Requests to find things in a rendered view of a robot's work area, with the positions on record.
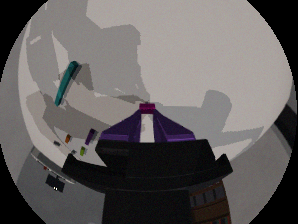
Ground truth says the purple rod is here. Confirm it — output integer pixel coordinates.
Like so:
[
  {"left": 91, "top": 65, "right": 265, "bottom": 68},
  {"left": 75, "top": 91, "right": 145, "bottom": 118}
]
[{"left": 85, "top": 128, "right": 95, "bottom": 145}]

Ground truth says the turquoise rod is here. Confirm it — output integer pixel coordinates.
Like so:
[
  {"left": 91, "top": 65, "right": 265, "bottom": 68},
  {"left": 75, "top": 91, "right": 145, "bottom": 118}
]
[{"left": 54, "top": 61, "right": 79, "bottom": 107}]

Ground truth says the magenta rod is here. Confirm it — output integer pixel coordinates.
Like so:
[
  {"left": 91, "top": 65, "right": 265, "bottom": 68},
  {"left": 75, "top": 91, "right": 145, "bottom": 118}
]
[{"left": 139, "top": 103, "right": 155, "bottom": 114}]

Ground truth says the orange rod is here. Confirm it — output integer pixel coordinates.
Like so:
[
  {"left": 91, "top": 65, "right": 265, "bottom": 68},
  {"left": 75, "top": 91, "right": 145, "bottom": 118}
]
[{"left": 65, "top": 134, "right": 71, "bottom": 144}]

